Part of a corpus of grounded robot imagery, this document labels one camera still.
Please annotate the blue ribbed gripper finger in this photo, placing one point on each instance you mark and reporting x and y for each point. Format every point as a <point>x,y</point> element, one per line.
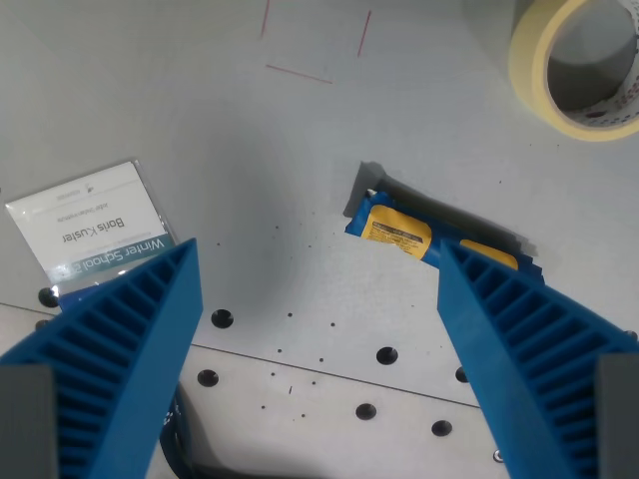
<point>524,344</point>
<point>115,349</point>

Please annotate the white name badge card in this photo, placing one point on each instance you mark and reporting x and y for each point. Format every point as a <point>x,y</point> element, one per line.
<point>90,224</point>

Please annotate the blue yellow snack bar wrapper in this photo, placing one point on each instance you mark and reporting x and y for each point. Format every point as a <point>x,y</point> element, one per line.
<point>399,230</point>

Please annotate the yellow masking tape roll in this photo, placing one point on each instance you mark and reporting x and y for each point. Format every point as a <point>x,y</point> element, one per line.
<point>534,65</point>

